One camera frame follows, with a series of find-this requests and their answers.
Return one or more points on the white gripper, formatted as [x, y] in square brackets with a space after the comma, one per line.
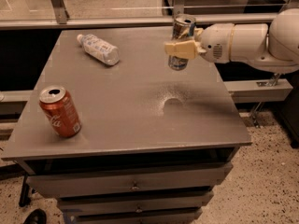
[215, 44]

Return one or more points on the silver blue redbull can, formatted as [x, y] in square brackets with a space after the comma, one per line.
[182, 43]

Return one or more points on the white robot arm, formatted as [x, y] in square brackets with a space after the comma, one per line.
[270, 47]

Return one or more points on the red coke can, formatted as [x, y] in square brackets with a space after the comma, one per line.
[57, 104]

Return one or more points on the clear plastic water bottle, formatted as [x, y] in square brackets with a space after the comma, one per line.
[99, 49]

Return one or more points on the grey drawer cabinet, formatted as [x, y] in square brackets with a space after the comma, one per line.
[154, 142]

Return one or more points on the black caster leg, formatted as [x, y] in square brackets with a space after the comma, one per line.
[24, 197]

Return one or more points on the black shoe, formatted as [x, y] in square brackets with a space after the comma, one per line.
[38, 216]

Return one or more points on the metal railing frame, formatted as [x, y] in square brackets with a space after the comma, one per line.
[35, 17]

